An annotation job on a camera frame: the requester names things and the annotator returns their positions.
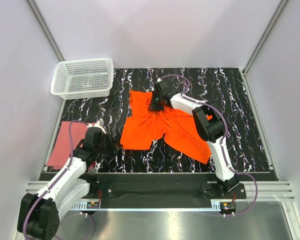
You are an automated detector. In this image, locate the orange t shirt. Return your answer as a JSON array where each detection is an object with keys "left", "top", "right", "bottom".
[{"left": 120, "top": 90, "right": 211, "bottom": 164}]

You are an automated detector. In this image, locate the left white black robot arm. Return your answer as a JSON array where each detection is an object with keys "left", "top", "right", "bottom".
[{"left": 17, "top": 126, "right": 123, "bottom": 240}]

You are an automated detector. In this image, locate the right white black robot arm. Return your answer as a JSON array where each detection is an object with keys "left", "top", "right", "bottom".
[{"left": 149, "top": 76, "right": 239, "bottom": 199}]

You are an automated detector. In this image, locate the folded pink t shirt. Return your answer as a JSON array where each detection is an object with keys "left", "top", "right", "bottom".
[{"left": 46, "top": 121, "right": 88, "bottom": 170}]

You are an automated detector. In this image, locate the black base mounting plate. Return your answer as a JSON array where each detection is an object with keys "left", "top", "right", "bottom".
[{"left": 94, "top": 171, "right": 277, "bottom": 203}]

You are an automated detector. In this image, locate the black marbled table mat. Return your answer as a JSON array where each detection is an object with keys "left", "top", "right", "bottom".
[{"left": 57, "top": 67, "right": 272, "bottom": 173}]

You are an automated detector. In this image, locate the white plastic perforated basket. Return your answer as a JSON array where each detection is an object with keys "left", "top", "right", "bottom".
[{"left": 50, "top": 58, "right": 114, "bottom": 100}]

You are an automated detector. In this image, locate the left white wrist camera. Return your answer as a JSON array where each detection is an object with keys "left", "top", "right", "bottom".
[{"left": 87, "top": 119, "right": 107, "bottom": 134}]

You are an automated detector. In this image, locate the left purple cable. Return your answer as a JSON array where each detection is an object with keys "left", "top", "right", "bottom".
[{"left": 22, "top": 120, "right": 96, "bottom": 240}]

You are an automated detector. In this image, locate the slotted cable duct rail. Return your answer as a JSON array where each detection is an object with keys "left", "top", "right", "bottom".
[{"left": 58, "top": 198, "right": 221, "bottom": 214}]

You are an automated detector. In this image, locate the left aluminium frame post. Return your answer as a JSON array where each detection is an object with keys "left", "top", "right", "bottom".
[{"left": 25, "top": 0, "right": 65, "bottom": 62}]

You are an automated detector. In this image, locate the aluminium frame post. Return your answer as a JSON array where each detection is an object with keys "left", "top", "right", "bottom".
[
  {"left": 25, "top": 0, "right": 65, "bottom": 62},
  {"left": 242, "top": 0, "right": 290, "bottom": 75}
]

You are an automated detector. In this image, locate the right aluminium frame post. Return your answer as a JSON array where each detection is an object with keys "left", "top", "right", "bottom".
[{"left": 242, "top": 0, "right": 290, "bottom": 75}]

